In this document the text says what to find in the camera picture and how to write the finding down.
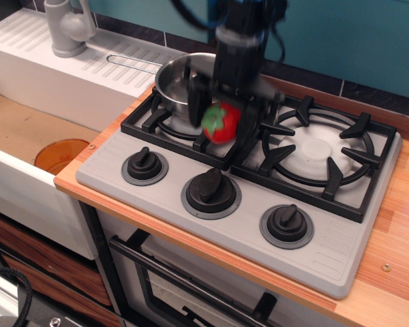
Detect black middle stove knob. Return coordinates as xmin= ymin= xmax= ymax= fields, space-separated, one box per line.
xmin=181 ymin=168 xmax=242 ymax=220

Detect grey toy faucet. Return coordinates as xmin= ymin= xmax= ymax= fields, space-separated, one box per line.
xmin=44 ymin=0 xmax=96 ymax=58

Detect black right burner grate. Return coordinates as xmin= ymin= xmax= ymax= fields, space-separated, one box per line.
xmin=230 ymin=96 xmax=401 ymax=223

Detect grey toy stove top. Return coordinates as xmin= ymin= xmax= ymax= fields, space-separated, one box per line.
xmin=75 ymin=84 xmax=404 ymax=300

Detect black left burner grate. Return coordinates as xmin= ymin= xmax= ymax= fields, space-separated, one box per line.
xmin=120 ymin=78 xmax=277 ymax=172

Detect white toy sink unit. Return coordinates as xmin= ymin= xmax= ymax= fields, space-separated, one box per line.
xmin=0 ymin=9 xmax=179 ymax=260

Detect black right stove knob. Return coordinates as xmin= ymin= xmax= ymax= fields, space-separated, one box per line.
xmin=260 ymin=204 xmax=314 ymax=250

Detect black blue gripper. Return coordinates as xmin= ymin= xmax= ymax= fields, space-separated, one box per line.
xmin=187 ymin=27 xmax=285 ymax=160

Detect red plastic toy strawberry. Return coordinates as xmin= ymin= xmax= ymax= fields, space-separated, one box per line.
xmin=201 ymin=102 xmax=241 ymax=144

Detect toy oven door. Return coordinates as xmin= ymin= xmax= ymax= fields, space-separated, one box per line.
xmin=108 ymin=230 xmax=339 ymax=326

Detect black braided cable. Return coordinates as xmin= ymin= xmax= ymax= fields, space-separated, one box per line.
xmin=0 ymin=266 xmax=35 ymax=327

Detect black left stove knob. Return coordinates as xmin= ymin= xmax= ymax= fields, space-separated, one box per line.
xmin=121 ymin=146 xmax=168 ymax=187

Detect small steel saucepan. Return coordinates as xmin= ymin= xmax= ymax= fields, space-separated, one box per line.
xmin=106 ymin=52 xmax=216 ymax=120

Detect black stove knob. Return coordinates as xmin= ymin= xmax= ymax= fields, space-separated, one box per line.
xmin=121 ymin=146 xmax=168 ymax=187
xmin=181 ymin=168 xmax=242 ymax=220
xmin=260 ymin=204 xmax=314 ymax=250

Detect wood grain drawer front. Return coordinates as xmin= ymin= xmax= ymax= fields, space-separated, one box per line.
xmin=0 ymin=213 xmax=121 ymax=326

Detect black burner grate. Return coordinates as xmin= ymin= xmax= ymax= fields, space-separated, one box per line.
xmin=120 ymin=78 xmax=277 ymax=172
xmin=230 ymin=96 xmax=401 ymax=223

